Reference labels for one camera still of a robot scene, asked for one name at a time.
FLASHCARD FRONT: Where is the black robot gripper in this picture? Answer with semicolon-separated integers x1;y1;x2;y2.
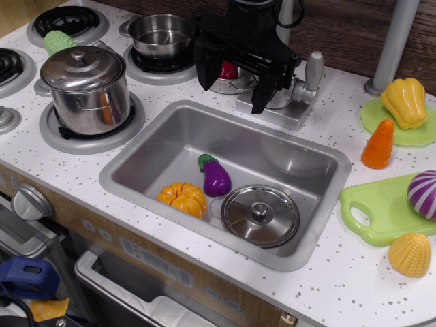
193;10;301;114

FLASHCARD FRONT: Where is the silver toy faucet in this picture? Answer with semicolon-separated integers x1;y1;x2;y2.
255;77;319;131

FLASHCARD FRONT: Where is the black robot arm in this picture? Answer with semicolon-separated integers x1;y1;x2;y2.
191;1;301;114

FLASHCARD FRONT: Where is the red toy vegetable in bowl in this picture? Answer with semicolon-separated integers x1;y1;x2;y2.
219;61;238;80

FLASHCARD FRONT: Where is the small steel bowl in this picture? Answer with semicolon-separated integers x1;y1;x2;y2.
210;68;258;95

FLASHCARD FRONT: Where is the back right stove burner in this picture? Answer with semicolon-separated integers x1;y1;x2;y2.
123;46;197;86

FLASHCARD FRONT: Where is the stove burner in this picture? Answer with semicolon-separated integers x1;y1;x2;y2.
26;5;109;48
1;48;36;99
39;93;146;155
123;46;197;86

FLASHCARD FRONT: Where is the grey vertical pole centre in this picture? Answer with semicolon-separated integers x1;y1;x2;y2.
277;0;294;46

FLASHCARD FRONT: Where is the grey vertical pole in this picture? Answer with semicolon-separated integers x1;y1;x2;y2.
364;0;420;97
277;0;294;46

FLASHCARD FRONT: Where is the small open steel pot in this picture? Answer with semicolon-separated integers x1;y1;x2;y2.
127;14;193;60

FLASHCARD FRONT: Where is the purple toy eggplant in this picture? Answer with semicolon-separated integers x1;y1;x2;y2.
198;153;232;198

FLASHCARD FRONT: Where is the orange toy pumpkin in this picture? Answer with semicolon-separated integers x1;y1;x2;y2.
156;182;208;219

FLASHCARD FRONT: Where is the light green toy plate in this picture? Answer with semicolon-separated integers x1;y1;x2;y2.
360;97;435;146

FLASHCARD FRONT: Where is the steel pot lid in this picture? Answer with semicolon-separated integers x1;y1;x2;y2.
221;185;300;248

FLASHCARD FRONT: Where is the large steel pot with lid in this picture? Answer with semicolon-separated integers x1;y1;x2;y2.
40;46;131;136

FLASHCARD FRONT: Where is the front stove burner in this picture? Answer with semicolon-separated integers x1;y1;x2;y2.
39;93;146;155

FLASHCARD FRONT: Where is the back left stove burner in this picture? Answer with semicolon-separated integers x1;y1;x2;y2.
26;5;109;48

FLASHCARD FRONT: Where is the orange toy carrot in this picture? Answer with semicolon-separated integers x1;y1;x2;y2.
361;119;394;169

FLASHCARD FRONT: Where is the yellow toy bell pepper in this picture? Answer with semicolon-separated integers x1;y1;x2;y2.
381;78;427;129

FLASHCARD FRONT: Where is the grey vertical pole right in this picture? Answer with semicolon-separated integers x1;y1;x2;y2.
364;0;420;97

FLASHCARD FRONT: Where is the green toy corn husk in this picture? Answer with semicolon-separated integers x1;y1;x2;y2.
44;31;77;56

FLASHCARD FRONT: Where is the green toy cutting board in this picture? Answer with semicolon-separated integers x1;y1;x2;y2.
339;174;435;247

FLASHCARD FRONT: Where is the far left stove burner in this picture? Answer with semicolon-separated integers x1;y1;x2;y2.
1;48;36;99

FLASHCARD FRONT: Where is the purple white toy onion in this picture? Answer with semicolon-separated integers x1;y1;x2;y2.
407;170;435;221

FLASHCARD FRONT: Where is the silver stove knob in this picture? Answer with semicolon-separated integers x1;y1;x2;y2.
10;183;54;221

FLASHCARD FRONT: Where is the yellow toy corn piece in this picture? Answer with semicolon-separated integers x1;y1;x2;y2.
388;232;432;277

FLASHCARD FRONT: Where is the blue clamp tool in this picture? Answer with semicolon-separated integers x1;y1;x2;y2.
1;256;61;300

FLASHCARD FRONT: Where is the silver faucet handle lever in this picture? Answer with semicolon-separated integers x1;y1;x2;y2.
305;51;324;91

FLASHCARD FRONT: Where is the silver oven door handle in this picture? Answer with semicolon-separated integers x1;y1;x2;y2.
74;251;214;326

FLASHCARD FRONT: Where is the black cable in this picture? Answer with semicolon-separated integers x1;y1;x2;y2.
0;293;38;327

